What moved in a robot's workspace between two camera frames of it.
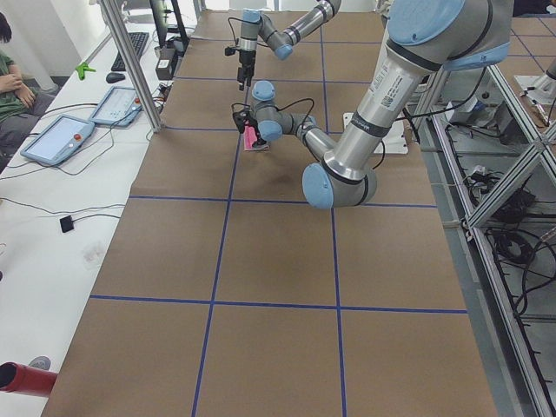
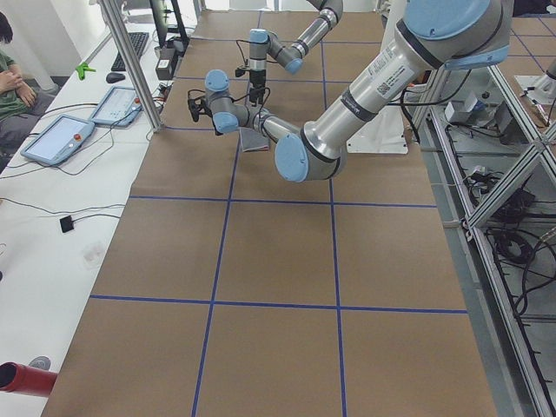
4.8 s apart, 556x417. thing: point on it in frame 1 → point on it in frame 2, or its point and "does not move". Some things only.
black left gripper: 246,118 → 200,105
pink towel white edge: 250,138 does not move
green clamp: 82,69 does not move
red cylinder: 17,378 does not move
